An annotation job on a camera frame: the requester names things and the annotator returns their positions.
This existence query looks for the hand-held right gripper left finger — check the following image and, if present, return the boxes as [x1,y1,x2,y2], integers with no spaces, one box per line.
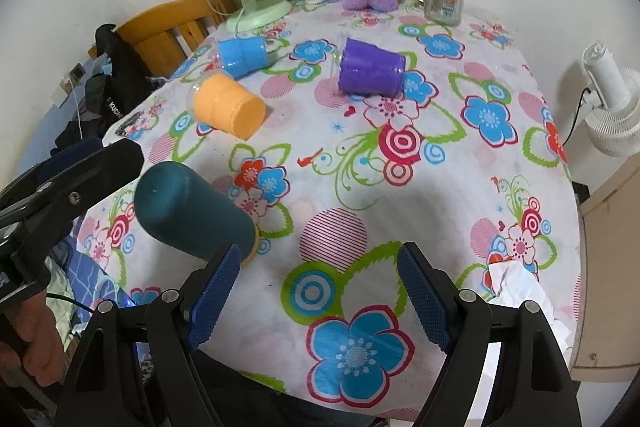
[52,243,243,427]

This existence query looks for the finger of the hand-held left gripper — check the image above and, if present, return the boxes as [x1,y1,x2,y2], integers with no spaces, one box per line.
[12,136,103,195]
[0,139,146,230]

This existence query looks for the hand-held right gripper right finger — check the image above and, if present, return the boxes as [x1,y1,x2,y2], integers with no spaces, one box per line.
[397,241,583,427]

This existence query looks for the teal cup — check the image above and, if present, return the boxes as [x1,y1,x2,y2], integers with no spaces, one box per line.
[134,161,261,267]

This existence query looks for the orange cup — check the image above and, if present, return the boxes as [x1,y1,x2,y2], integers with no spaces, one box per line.
[186,72,267,140]

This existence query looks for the blue cup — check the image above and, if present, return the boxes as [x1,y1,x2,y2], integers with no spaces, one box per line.
[215,36,273,80]

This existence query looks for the purple cup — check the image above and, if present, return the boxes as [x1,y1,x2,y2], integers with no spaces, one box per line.
[331,38,407,98]

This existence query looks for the person's left hand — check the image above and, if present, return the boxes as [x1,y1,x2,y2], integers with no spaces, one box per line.
[0,289,70,389]

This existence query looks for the blue plaid cloth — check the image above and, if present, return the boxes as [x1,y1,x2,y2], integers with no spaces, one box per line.
[47,237,138,348]

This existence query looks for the black bag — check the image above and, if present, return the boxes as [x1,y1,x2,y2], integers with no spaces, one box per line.
[52,24,168,152]

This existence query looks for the crumpled white tissue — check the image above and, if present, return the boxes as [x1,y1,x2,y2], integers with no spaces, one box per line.
[486,258,572,354]

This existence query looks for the floral tablecloth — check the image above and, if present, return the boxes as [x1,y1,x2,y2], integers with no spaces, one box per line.
[75,0,585,414]

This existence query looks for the wooden chair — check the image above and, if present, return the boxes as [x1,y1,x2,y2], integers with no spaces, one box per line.
[87,0,237,78]

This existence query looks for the beige cabinet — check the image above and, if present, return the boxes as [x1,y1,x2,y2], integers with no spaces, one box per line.
[569,164,640,384]

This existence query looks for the white standing fan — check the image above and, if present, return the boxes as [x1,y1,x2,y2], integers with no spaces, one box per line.
[580,41,640,158]

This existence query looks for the white cable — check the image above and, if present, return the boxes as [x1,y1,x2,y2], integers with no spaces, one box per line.
[70,78,86,138]

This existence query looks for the thin black cable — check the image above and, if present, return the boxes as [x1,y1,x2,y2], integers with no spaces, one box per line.
[46,293,98,314]

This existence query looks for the black fan cable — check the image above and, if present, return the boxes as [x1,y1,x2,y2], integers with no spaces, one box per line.
[561,87,593,148]

